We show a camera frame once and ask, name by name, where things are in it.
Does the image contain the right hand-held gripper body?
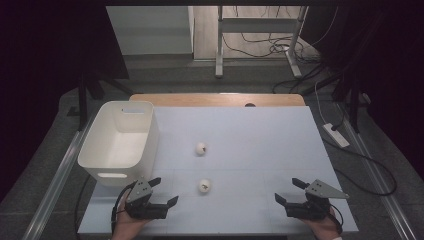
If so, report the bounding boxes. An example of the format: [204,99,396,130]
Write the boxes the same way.
[284,178,350,221]

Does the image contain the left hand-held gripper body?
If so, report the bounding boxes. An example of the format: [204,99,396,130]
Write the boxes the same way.
[124,179,170,221]

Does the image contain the white plastic bin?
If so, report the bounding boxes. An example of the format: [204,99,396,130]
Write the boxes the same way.
[77,100,160,187]

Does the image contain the person's right hand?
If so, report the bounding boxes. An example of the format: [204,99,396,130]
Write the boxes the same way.
[301,207,342,239]

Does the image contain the person's left hand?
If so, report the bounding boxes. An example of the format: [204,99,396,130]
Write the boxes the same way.
[111,194,151,240]

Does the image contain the white power strip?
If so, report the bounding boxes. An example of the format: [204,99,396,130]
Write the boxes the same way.
[322,122,351,149]

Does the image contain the wooden table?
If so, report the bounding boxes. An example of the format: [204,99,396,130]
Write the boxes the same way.
[128,93,307,108]

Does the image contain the black stand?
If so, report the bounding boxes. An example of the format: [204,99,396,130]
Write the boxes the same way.
[332,70,372,134]
[67,70,135,132]

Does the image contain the white cabinet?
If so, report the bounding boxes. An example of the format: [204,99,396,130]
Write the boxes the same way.
[105,5,195,56]

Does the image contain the dark curtain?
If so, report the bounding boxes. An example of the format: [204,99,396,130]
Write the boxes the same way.
[0,0,130,203]
[308,0,424,183]

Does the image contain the white metal stand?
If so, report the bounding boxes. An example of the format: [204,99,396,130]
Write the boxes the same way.
[214,5,310,80]

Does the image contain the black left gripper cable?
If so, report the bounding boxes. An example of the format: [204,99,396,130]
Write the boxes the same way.
[110,181,138,235]

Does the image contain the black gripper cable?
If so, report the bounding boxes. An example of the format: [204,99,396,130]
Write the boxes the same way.
[110,181,138,235]
[328,203,345,235]

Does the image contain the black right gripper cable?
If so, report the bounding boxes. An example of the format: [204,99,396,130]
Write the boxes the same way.
[328,203,345,235]

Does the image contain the aluminium rail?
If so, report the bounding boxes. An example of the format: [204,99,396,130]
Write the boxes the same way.
[335,102,410,240]
[21,129,98,240]

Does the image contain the black power strip cable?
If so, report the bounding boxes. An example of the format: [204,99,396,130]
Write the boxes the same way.
[324,134,398,197]

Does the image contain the tangled black floor cables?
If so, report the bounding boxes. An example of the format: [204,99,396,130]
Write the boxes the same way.
[222,31,323,65]

